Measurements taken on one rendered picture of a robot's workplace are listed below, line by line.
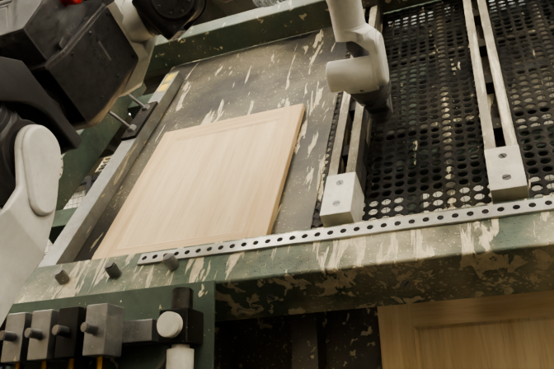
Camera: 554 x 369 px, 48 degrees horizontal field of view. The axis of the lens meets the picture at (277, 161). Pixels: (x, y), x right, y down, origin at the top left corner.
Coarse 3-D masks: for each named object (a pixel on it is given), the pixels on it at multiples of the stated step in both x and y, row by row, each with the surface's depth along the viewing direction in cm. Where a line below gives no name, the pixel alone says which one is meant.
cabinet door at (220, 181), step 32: (192, 128) 181; (224, 128) 174; (256, 128) 169; (288, 128) 162; (160, 160) 172; (192, 160) 167; (224, 160) 161; (256, 160) 155; (288, 160) 151; (160, 192) 159; (192, 192) 153; (224, 192) 148; (256, 192) 143; (128, 224) 151; (160, 224) 146; (192, 224) 142; (224, 224) 138; (256, 224) 133; (96, 256) 144
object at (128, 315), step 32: (160, 288) 121; (192, 288) 118; (32, 320) 117; (64, 320) 114; (96, 320) 112; (128, 320) 121; (160, 320) 109; (192, 320) 110; (0, 352) 119; (32, 352) 115; (64, 352) 112; (96, 352) 109; (128, 352) 119; (160, 352) 116; (192, 352) 110
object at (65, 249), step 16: (176, 80) 215; (160, 96) 204; (160, 112) 200; (144, 128) 190; (128, 144) 183; (112, 160) 178; (128, 160) 178; (112, 176) 170; (96, 192) 165; (112, 192) 169; (80, 208) 161; (96, 208) 161; (80, 224) 154; (64, 240) 151; (80, 240) 153; (48, 256) 147; (64, 256) 147
